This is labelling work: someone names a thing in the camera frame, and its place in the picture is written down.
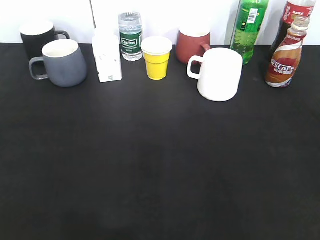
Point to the green sprite bottle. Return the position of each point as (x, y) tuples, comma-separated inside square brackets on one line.
[(249, 19)]

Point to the white ceramic mug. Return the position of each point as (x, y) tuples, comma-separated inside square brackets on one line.
[(218, 73)]

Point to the Nescafe coffee bottle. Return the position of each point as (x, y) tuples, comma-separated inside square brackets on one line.
[(287, 56)]

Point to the yellow plastic cup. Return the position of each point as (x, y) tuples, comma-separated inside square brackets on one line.
[(156, 52)]

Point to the clear water bottle green label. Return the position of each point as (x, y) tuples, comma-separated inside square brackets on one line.
[(130, 35)]

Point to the red ceramic mug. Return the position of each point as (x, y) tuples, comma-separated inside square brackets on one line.
[(193, 40)]

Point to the grey ceramic mug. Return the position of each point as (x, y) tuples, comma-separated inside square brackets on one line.
[(64, 63)]

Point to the white carton box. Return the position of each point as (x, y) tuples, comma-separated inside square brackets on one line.
[(106, 51)]

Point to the cola bottle red label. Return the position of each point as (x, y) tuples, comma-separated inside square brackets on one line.
[(292, 9)]

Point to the black ceramic mug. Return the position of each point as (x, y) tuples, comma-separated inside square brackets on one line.
[(36, 34)]

